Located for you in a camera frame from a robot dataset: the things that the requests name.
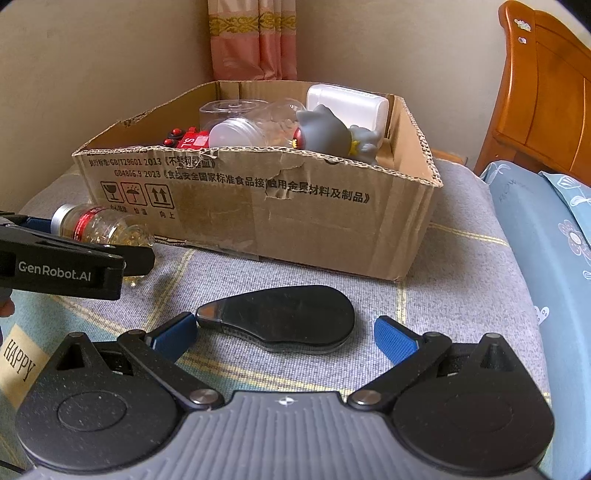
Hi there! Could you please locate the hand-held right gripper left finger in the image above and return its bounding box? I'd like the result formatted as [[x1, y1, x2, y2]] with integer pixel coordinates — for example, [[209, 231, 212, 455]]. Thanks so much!
[[44, 311, 228, 409]]

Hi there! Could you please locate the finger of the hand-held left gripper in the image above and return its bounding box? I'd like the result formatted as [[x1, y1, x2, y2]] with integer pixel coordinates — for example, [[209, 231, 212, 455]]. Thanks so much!
[[107, 246, 156, 278], [0, 211, 55, 237]]

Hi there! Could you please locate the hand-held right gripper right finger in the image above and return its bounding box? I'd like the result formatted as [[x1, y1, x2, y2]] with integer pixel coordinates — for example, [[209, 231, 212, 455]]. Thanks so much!
[[346, 315, 525, 409]]

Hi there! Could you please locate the clear bottle with gold contents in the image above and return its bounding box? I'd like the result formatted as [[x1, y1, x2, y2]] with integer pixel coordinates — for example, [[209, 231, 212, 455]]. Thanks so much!
[[51, 203, 156, 288]]

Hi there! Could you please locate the black oval case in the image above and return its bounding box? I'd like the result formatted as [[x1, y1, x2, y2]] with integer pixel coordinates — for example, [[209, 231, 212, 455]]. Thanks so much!
[[196, 285, 355, 354]]

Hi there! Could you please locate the red toy car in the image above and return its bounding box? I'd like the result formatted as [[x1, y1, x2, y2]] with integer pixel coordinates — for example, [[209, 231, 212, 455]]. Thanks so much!
[[163, 128, 214, 149]]

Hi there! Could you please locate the brown cardboard box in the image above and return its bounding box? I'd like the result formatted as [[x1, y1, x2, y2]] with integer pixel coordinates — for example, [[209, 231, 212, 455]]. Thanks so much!
[[71, 80, 444, 282]]

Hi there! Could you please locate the large clear plastic jar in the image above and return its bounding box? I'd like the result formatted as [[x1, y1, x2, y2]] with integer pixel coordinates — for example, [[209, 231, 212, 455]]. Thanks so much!
[[210, 102, 301, 149]]

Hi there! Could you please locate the white translucent plastic container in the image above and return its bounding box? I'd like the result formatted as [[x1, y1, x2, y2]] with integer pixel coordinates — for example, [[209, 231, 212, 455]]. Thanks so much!
[[306, 83, 389, 140]]

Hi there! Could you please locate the grey and blue checked blanket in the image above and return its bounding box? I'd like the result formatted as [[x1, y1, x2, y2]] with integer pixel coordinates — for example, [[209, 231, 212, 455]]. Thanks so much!
[[0, 157, 555, 462]]

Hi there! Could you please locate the clear plastic cup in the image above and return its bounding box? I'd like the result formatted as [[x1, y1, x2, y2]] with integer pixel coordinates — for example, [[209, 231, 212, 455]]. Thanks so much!
[[199, 99, 269, 131]]

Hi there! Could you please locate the light blue printed pillow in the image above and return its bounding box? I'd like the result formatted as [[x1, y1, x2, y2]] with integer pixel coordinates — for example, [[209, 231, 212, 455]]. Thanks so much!
[[480, 159, 591, 416]]

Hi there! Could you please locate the grey cartoon toy figure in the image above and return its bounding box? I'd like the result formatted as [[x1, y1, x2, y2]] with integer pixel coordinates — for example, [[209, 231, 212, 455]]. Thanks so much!
[[292, 104, 384, 165]]

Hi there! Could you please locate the pink curtain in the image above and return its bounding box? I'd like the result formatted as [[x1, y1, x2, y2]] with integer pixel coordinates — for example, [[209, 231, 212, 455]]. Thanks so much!
[[207, 0, 298, 82]]

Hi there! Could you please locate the wooden headboard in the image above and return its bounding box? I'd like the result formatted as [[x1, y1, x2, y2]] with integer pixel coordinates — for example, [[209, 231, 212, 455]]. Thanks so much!
[[478, 0, 591, 188]]

